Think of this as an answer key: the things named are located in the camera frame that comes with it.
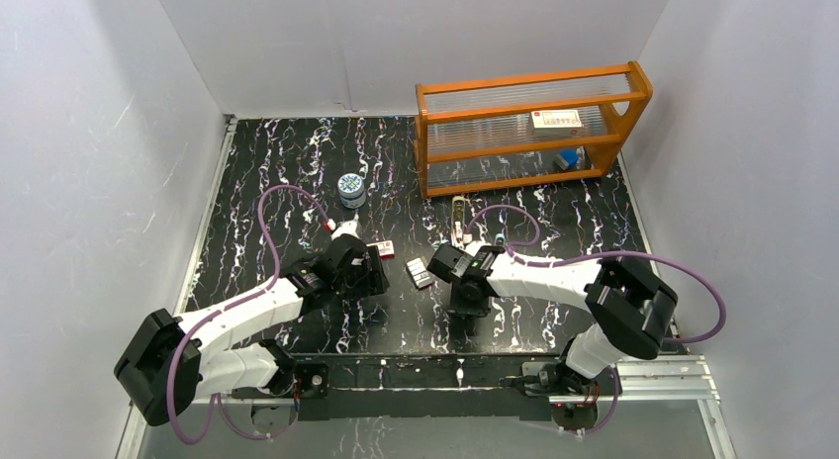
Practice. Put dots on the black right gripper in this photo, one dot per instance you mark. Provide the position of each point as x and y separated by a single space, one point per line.
459 307

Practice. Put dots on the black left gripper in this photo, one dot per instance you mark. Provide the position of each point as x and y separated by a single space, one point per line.
378 272

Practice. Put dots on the red white staple box sleeve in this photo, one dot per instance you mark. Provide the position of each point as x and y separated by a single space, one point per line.
385 249

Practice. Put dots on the cardboard staple tray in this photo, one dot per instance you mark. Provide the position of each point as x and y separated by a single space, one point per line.
416 268

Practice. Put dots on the white metal stapler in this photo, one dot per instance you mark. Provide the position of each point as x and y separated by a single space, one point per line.
458 206

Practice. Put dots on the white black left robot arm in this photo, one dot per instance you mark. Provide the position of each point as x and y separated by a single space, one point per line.
173 360

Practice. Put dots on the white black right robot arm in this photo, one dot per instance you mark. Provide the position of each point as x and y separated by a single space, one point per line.
631 307

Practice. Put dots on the blue grey stapler remover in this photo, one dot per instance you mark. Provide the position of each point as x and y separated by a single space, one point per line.
568 160

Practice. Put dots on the blue white round jar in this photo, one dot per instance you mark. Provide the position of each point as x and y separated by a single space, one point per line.
351 190

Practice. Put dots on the orange wooden shelf rack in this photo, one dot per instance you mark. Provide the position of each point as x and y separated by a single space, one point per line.
474 135

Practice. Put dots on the white red box on shelf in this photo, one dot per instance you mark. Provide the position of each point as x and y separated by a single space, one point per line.
556 123

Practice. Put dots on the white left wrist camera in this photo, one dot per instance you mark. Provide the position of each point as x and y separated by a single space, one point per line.
337 230

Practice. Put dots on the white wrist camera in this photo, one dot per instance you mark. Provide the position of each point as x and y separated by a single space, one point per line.
472 243
337 230

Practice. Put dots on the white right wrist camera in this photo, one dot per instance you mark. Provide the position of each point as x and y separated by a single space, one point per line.
472 243

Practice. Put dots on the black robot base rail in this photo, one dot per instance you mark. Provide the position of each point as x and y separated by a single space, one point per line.
522 386

